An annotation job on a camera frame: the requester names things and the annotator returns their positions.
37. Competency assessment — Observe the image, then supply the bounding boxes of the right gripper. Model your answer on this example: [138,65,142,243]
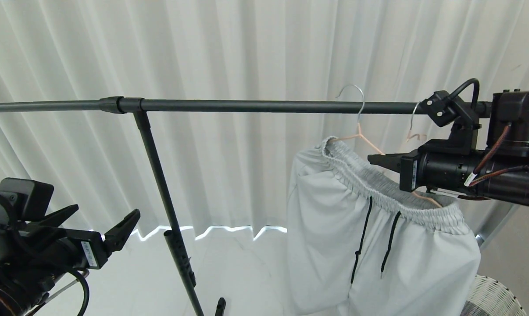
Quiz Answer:
[399,149,482,193]

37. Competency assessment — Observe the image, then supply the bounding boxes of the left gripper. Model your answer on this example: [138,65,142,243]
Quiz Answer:
[25,204,141,284]

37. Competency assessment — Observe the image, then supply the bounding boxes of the pink clothes hanger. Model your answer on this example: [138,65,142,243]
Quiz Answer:
[336,85,443,208]
[406,102,427,144]

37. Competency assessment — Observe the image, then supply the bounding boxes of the pale grey shorts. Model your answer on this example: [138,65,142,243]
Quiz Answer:
[286,136,481,316]

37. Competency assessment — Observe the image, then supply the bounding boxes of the white laundry basket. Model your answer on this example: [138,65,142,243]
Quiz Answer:
[460,275,527,316]

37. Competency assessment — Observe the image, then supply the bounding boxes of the black clothes rack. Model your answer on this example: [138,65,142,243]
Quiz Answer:
[0,97,493,316]

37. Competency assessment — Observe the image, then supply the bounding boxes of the white curtain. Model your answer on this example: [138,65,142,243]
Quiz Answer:
[0,0,529,242]

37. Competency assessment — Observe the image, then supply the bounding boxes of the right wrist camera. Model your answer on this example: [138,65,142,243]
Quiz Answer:
[419,90,482,153]

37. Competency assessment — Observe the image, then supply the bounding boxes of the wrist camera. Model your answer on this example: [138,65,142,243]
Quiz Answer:
[0,178,54,264]
[419,90,482,153]

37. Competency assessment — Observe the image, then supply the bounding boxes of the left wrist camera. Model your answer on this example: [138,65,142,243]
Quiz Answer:
[0,178,54,264]

